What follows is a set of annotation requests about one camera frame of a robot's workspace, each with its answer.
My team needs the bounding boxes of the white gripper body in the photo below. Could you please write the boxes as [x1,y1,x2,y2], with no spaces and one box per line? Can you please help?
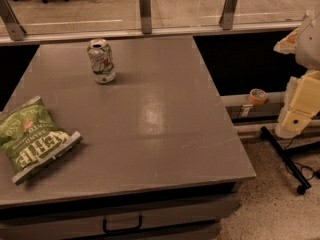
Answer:
[275,77,304,139]

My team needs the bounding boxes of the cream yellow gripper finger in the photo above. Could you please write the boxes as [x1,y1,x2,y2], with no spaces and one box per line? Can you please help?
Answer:
[291,70,320,132]

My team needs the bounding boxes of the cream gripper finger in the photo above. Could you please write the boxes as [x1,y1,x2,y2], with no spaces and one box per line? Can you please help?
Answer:
[273,28,299,54]

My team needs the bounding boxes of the green white 7up can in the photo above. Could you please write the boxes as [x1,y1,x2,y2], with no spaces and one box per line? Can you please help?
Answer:
[87,39,116,84]

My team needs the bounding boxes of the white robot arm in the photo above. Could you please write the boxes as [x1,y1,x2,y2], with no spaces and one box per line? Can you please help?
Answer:
[274,5,320,139]

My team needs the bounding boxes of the orange tape roll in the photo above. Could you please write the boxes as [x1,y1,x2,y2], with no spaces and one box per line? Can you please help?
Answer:
[249,88,268,105]

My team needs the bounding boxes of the black stand base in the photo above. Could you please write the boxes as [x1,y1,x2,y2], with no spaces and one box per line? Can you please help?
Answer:
[260,127,320,195]

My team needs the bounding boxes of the grey cabinet drawer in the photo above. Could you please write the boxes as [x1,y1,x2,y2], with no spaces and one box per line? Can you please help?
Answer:
[0,193,240,240]

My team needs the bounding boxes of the green kettle chips bag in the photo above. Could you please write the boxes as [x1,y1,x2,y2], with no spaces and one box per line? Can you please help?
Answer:
[0,96,82,185]

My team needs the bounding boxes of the right metal bracket post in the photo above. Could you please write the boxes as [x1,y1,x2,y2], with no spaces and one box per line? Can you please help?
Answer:
[219,0,238,30]

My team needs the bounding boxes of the metal bracket post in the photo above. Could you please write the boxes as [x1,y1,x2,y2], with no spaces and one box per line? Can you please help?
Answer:
[139,0,152,34]
[0,0,26,41]
[219,0,238,30]

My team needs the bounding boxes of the black cable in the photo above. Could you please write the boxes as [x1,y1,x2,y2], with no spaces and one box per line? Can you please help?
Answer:
[283,135,320,182]

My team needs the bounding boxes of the middle metal bracket post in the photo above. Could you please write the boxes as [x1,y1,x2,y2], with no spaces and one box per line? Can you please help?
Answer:
[139,0,152,34]

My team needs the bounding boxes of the black drawer handle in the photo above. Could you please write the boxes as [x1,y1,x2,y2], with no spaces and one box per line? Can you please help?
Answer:
[102,215,143,235]

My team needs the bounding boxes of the left metal bracket post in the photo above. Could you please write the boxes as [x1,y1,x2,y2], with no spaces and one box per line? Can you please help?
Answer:
[0,0,26,41]

